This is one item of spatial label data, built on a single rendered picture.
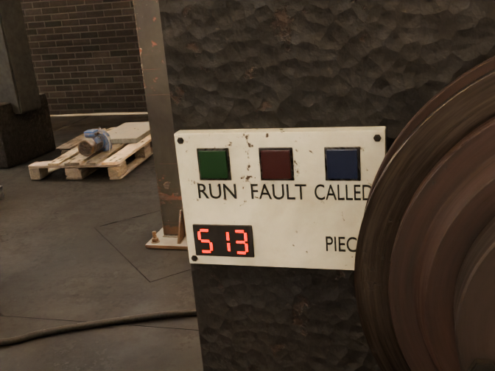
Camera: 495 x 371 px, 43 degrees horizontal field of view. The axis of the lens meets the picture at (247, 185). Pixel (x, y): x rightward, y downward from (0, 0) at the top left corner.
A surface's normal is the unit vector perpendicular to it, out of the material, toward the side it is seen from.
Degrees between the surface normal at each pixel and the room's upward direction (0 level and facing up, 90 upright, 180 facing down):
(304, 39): 90
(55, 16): 90
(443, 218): 64
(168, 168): 90
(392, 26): 90
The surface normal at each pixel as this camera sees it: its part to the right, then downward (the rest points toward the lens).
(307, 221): -0.25, 0.32
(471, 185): -0.82, -0.41
